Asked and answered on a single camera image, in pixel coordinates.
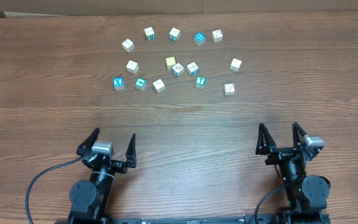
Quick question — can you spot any plain wooden block far left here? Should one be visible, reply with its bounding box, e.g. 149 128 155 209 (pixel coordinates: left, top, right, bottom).
122 39 135 53

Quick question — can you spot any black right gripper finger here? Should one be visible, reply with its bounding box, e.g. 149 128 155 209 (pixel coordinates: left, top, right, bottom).
292 122 307 147
255 123 277 155

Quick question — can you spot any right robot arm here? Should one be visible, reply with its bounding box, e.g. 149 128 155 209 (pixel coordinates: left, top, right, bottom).
254 122 331 224

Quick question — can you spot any wooden block lower right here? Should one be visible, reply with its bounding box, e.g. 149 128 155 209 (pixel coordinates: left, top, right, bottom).
224 83 235 96

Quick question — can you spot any leaf drawing wooden block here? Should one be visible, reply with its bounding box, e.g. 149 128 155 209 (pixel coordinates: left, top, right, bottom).
172 63 185 77

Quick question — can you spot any wooden block far right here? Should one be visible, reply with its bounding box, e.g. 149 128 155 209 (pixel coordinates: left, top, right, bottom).
229 58 242 72

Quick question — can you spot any blue X wooden block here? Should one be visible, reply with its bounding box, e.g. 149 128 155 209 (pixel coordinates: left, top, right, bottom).
113 77 124 90

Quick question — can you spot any blue top wooden block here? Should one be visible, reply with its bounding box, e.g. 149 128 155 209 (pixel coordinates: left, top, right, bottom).
194 32 206 47

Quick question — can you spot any wooden block left middle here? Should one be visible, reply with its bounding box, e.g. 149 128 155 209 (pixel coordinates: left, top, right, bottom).
126 60 139 73

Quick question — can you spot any wooden block blue side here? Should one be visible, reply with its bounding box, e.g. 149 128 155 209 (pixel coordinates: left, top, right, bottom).
186 62 199 76

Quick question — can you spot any yellow top wooden block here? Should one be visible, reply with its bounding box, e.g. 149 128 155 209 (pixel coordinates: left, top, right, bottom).
166 57 177 70

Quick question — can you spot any wooden block red drawing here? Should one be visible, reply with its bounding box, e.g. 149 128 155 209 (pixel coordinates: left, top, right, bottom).
153 79 165 93

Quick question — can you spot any wooden block drawing top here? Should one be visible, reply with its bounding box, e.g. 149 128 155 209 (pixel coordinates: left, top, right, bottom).
212 30 223 43

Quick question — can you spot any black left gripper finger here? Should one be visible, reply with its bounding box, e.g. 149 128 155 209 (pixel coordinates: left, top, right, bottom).
126 133 137 168
76 128 99 156

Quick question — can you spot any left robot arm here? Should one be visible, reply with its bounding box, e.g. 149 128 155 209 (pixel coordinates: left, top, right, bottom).
67 128 137 224

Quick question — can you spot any green 4 wooden block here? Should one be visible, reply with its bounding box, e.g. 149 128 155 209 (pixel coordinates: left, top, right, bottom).
135 78 147 91

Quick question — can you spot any green 7 wooden block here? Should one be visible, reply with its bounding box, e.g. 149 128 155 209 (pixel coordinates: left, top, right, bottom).
195 77 206 89

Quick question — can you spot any wooden block teal letter side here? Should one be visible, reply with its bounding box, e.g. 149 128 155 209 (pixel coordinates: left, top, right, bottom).
169 27 180 42

